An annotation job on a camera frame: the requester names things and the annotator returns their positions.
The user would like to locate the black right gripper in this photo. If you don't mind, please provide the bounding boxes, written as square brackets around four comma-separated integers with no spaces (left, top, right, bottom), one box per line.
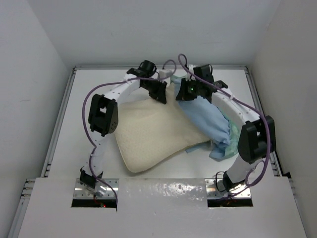
[175,78,201,102]

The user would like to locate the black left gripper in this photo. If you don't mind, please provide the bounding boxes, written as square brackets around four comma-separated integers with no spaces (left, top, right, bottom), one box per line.
[140,77,165,103]

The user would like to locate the cream quilted pillow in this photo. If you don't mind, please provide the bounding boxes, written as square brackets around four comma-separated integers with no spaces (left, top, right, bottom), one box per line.
[114,85,210,173]

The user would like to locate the blue and green pillowcase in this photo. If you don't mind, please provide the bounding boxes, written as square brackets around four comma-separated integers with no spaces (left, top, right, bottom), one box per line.
[169,74,243,161]

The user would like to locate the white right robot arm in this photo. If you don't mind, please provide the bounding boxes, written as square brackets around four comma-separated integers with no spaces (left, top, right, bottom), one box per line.
[175,64,276,192]

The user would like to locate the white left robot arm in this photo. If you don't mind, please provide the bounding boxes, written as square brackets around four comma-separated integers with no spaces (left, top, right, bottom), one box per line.
[80,60,173,189]

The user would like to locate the white front cover board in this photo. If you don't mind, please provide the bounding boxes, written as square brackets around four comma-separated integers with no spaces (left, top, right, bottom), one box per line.
[19,178,306,238]

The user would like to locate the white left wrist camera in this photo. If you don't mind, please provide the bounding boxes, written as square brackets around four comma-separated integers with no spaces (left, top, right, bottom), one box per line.
[158,69,173,80]

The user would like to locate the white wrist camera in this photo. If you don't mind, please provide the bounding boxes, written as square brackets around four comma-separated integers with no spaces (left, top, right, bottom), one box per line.
[158,69,173,80]
[185,64,196,81]

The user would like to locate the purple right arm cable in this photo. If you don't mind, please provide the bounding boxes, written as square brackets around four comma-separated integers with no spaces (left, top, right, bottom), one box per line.
[177,53,272,199]

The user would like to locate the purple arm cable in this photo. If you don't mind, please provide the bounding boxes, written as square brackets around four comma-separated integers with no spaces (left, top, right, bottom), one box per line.
[82,59,177,206]
[177,53,272,199]

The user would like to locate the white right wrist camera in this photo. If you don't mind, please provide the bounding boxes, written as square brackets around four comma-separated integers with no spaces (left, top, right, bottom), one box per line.
[185,64,196,81]

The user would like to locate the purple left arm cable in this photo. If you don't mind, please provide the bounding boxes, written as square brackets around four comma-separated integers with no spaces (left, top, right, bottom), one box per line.
[82,59,177,206]

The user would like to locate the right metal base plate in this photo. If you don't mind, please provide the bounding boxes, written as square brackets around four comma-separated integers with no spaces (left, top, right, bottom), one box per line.
[205,178,252,199]

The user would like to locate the metal base plate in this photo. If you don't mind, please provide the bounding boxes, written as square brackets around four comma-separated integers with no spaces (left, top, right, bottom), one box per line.
[205,178,252,199]
[73,179,119,199]

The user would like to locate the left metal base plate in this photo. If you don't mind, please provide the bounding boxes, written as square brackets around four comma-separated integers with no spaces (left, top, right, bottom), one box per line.
[73,179,119,199]

